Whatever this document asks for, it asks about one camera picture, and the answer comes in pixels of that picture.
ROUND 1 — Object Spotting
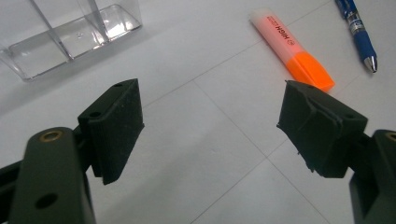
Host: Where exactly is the orange highlighter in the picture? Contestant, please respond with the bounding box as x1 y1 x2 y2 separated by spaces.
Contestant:
248 7 336 93

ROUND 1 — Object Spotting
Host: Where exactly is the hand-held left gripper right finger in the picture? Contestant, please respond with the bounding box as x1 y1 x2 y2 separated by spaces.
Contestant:
276 79 396 224

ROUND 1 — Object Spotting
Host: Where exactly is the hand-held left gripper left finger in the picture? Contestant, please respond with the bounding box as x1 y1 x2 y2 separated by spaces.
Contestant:
8 77 146 224

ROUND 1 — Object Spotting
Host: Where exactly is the clear plastic pen organizer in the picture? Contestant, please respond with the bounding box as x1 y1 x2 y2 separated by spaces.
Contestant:
0 0 143 82

